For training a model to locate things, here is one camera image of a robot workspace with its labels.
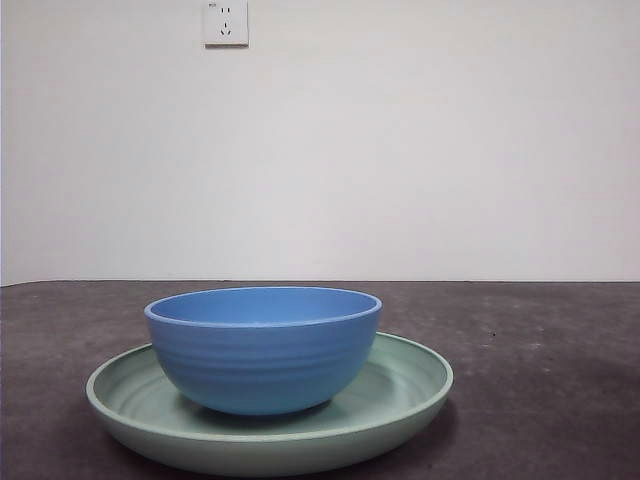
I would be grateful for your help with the blue ribbed bowl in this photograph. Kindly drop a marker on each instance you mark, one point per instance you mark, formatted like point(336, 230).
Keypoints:
point(265, 360)

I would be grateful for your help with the pale green plate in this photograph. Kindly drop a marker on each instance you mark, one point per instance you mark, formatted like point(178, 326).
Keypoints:
point(250, 450)

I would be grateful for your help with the white wall socket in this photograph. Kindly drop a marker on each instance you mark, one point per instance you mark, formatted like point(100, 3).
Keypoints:
point(225, 35)

